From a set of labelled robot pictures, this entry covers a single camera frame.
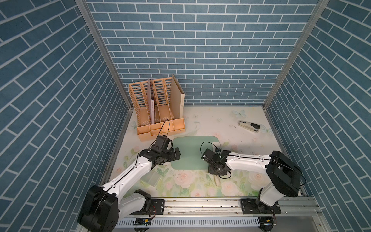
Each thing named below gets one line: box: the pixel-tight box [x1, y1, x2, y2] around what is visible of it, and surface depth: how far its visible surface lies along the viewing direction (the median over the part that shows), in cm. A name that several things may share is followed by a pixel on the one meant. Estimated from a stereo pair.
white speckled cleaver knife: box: [213, 174, 221, 188], surface depth 83 cm
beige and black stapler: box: [237, 120, 261, 133], surface depth 107 cm
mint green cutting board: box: [170, 135, 221, 171], surface depth 96 cm
